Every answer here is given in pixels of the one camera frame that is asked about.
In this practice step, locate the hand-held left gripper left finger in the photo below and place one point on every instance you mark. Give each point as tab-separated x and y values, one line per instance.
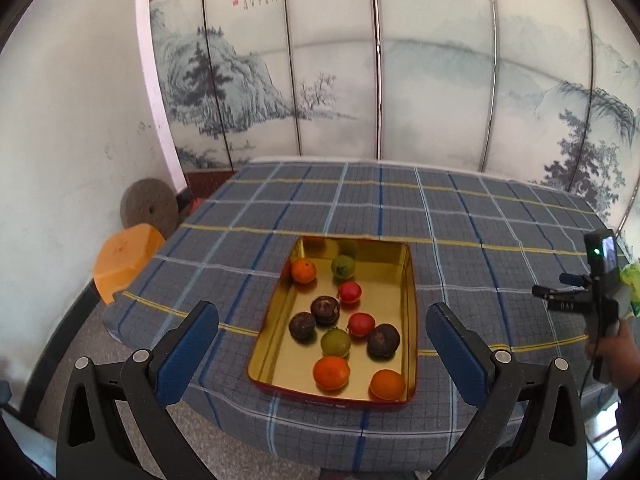
187	350

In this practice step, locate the blue plaid tablecloth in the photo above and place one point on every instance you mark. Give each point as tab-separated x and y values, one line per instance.
475	240

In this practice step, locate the grey round stone disc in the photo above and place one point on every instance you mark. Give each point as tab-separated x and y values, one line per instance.
147	205

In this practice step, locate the green plastic bag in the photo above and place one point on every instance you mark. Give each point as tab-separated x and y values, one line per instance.
632	280

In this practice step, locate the orange tangerine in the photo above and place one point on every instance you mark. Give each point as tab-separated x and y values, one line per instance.
387	384
303	271
331	373

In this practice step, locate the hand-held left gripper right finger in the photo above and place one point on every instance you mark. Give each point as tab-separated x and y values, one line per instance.
457	355

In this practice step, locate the person's right hand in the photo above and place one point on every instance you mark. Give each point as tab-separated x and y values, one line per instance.
620	355

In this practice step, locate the small red object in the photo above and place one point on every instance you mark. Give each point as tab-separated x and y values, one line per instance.
193	204

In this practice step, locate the green round fruit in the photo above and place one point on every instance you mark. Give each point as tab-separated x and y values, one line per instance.
343	266
335	342

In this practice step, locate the red round fruit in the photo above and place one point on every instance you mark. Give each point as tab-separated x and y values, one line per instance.
361	324
350	292

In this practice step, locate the dark brown round fruit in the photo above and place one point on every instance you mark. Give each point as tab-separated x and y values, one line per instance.
325	309
384	340
302	327

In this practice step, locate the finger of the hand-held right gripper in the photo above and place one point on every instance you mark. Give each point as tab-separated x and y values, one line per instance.
572	279
550	291

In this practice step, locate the person's right forearm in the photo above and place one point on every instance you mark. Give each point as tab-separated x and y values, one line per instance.
631	410

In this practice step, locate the landscape painted folding screen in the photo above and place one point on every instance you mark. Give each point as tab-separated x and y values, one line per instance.
425	85

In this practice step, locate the orange plastic stool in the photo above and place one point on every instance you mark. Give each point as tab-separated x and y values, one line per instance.
125	260

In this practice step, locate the gold metal tray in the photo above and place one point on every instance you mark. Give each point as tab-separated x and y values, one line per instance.
385	285

